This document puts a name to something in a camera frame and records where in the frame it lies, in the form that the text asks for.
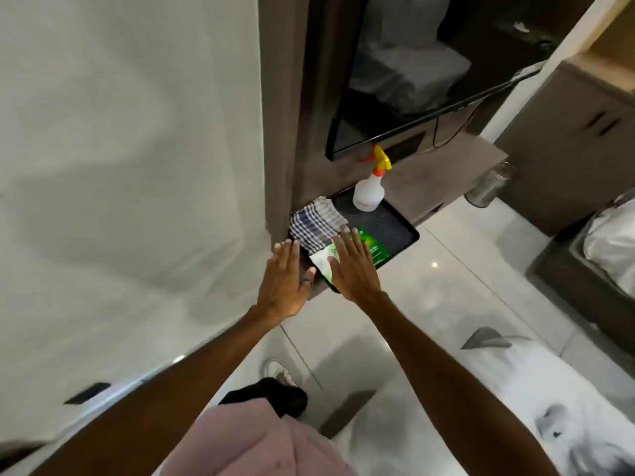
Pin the person's right hand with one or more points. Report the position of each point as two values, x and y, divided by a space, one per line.
357 275

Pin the person's left hand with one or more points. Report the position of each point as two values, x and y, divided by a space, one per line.
283 287

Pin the person's left little finger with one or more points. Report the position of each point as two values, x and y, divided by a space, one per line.
268 265

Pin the person's left thumb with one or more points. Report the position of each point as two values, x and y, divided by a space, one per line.
307 280

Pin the person's left middle finger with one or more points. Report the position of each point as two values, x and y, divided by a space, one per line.
286 255

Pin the person's right middle finger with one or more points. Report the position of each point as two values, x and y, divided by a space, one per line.
350 244

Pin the person's right thumb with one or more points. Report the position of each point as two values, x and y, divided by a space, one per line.
334 270

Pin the person's right little finger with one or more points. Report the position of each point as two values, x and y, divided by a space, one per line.
369 259

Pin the person's left forearm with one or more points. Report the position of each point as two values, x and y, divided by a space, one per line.
163 391

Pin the person's right forearm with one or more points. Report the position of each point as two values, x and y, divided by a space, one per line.
446 381

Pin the green white wipes packet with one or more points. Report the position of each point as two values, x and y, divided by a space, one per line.
377 247

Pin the black rectangular tray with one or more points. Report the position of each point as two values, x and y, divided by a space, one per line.
392 230

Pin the checked blue white cloth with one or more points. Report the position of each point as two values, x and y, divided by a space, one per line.
315 223

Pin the white spray bottle yellow trigger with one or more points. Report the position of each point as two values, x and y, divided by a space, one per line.
368 193

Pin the white shoe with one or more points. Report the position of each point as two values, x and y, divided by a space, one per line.
279 371

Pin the black socket panel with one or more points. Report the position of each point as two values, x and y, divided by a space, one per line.
409 146

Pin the brown wooden television unit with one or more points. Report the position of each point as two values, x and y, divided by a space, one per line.
446 168

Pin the black trousers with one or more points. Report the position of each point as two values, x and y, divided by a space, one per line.
270 394

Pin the shiny metal waste bin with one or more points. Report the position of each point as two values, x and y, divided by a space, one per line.
488 185

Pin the pink shirt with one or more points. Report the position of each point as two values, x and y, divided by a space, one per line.
248 441

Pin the black flat screen television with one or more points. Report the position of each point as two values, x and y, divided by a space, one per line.
411 69

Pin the dark laundry basket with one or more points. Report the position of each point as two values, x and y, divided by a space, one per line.
560 272

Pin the brown cabinet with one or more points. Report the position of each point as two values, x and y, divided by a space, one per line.
555 158

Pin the white bag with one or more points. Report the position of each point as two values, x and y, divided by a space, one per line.
612 242

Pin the black wall socket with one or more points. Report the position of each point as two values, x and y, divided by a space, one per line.
87 393

